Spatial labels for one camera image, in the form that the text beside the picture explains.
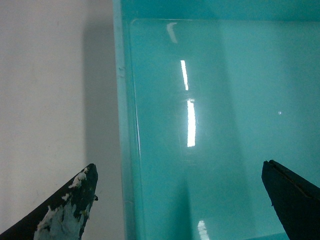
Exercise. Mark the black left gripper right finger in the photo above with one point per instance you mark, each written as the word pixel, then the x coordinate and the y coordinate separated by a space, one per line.
pixel 295 200

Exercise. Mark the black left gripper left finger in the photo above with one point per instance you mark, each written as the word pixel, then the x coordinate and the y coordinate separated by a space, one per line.
pixel 63 216

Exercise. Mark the teal plastic bin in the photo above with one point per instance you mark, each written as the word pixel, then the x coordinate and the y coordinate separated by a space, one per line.
pixel 208 90

